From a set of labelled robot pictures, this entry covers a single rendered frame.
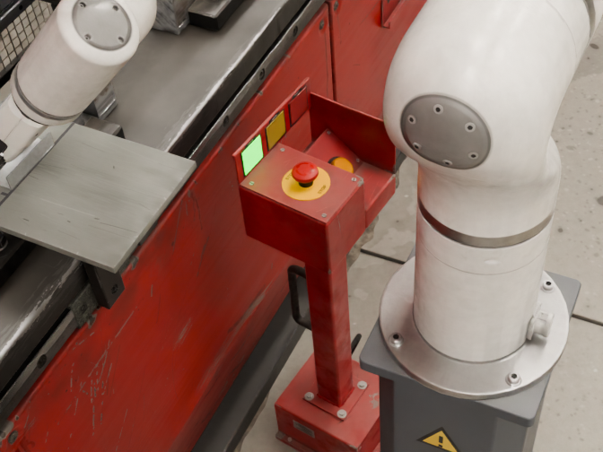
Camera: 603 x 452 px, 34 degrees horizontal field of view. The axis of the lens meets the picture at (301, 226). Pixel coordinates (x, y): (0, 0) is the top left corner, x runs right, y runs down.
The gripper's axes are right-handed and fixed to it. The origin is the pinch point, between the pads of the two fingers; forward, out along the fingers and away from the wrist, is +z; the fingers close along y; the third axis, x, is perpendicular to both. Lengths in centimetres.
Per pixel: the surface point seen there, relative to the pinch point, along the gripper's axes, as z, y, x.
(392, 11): 30, -100, 37
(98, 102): 11.1, -20.7, 4.8
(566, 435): 33, -50, 119
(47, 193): -3.2, 3.0, 7.4
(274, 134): 5.1, -33.7, 27.1
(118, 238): -11.0, 5.5, 16.4
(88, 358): 18.2, 7.3, 26.9
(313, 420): 53, -26, 77
